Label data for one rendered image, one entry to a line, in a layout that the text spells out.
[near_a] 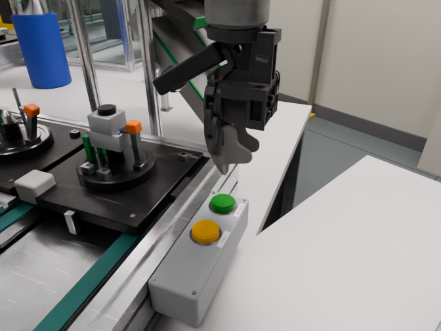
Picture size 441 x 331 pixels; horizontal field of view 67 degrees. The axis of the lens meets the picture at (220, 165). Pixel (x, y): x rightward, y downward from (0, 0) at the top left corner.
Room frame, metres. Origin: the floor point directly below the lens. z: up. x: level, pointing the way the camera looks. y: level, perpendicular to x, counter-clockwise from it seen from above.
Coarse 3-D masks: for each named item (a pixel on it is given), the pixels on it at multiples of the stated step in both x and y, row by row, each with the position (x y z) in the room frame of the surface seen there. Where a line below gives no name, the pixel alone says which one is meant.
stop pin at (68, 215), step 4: (68, 212) 0.40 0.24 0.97; (72, 212) 0.40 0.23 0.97; (68, 216) 0.39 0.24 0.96; (72, 216) 0.40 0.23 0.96; (76, 216) 0.40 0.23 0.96; (68, 220) 0.40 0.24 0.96; (72, 220) 0.39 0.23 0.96; (76, 220) 0.40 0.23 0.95; (68, 224) 0.40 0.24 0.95; (72, 224) 0.39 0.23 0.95; (76, 224) 0.40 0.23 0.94; (68, 228) 0.40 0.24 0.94; (72, 228) 0.39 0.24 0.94; (76, 228) 0.40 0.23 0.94; (80, 228) 0.40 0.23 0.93; (72, 232) 0.40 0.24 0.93; (76, 232) 0.39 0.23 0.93
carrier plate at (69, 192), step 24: (144, 144) 0.62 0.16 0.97; (72, 168) 0.52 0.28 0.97; (168, 168) 0.52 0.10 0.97; (192, 168) 0.54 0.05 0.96; (48, 192) 0.45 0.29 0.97; (72, 192) 0.45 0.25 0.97; (96, 192) 0.45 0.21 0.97; (120, 192) 0.45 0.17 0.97; (144, 192) 0.45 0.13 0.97; (168, 192) 0.45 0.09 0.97; (96, 216) 0.39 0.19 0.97; (120, 216) 0.39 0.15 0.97; (144, 216) 0.39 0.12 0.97
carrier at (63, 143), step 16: (16, 96) 0.67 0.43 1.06; (0, 112) 0.64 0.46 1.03; (0, 128) 0.64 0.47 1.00; (16, 128) 0.61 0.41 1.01; (48, 128) 0.66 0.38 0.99; (64, 128) 0.70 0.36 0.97; (80, 128) 0.70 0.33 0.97; (0, 144) 0.56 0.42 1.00; (16, 144) 0.58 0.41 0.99; (32, 144) 0.58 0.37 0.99; (48, 144) 0.60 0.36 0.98; (64, 144) 0.62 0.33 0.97; (80, 144) 0.62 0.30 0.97; (0, 160) 0.54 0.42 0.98; (16, 160) 0.55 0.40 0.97; (32, 160) 0.55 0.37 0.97; (48, 160) 0.55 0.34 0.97; (64, 160) 0.57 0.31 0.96; (0, 176) 0.50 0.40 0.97; (16, 176) 0.50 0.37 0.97; (16, 192) 0.47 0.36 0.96
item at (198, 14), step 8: (152, 0) 0.73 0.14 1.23; (160, 0) 0.72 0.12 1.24; (168, 0) 0.71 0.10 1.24; (192, 0) 0.82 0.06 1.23; (200, 0) 0.82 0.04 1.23; (168, 8) 0.71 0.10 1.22; (176, 8) 0.70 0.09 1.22; (184, 8) 0.76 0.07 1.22; (192, 8) 0.77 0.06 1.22; (200, 8) 0.79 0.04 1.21; (176, 16) 0.70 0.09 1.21; (184, 16) 0.69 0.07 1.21; (192, 16) 0.68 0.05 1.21; (200, 16) 0.75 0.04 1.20; (184, 24) 0.69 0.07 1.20; (192, 24) 0.68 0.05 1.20; (200, 24) 0.69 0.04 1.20
